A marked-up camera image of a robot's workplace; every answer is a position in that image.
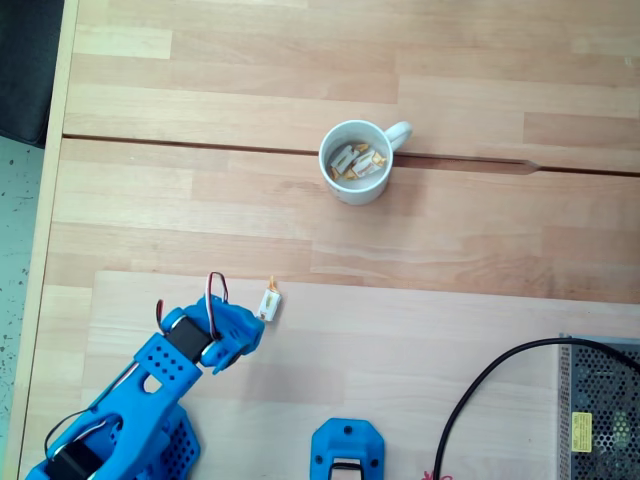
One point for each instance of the wrapped white orange sweet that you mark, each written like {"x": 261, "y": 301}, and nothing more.
{"x": 367, "y": 166}
{"x": 343, "y": 157}

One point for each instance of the light wooden board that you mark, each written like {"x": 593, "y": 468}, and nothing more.
{"x": 375, "y": 360}

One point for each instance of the white yellow sweet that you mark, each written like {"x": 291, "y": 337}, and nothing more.
{"x": 269, "y": 305}

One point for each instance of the white ceramic mug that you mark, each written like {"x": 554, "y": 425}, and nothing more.
{"x": 357, "y": 192}

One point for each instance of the metal mesh power supply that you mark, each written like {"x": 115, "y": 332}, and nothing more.
{"x": 605, "y": 400}

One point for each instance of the black chair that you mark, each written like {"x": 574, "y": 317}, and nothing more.
{"x": 27, "y": 65}

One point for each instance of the blue printed base part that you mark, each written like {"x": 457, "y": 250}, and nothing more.
{"x": 347, "y": 440}

